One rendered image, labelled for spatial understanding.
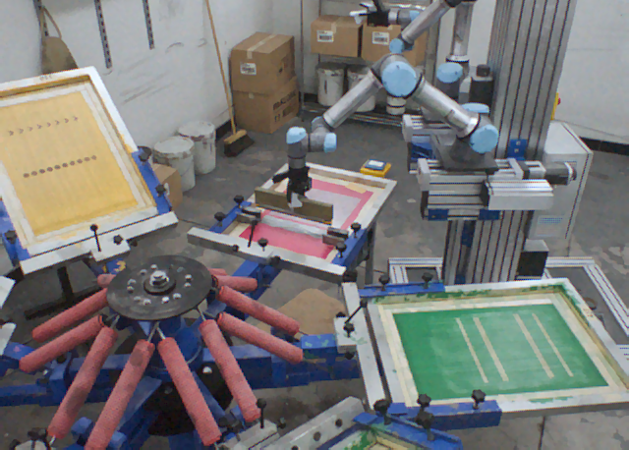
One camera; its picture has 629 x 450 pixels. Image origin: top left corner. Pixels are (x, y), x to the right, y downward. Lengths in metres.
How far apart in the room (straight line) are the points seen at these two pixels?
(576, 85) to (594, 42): 0.39
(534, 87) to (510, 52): 0.20
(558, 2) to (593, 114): 3.36
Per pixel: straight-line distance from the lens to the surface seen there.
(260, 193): 2.54
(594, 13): 5.70
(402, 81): 2.23
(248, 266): 2.26
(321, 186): 2.94
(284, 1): 6.39
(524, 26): 2.63
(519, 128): 2.79
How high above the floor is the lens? 2.39
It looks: 32 degrees down
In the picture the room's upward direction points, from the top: straight up
